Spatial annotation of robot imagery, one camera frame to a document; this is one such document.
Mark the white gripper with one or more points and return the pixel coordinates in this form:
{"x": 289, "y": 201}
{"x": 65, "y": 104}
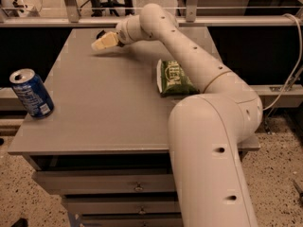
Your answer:
{"x": 122, "y": 34}

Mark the black rxbar chocolate bar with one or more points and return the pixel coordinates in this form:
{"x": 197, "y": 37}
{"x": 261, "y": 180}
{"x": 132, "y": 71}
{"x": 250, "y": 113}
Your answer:
{"x": 100, "y": 34}

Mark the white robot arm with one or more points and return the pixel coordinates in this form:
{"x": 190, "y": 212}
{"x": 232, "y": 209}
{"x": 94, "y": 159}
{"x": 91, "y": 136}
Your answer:
{"x": 204, "y": 130}

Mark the blue pepsi can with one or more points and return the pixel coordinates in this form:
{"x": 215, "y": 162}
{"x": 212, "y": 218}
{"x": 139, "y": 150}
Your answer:
{"x": 30, "y": 89}

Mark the green kettle chips bag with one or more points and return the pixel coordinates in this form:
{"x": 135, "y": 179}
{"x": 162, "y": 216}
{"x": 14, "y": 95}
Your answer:
{"x": 172, "y": 80}

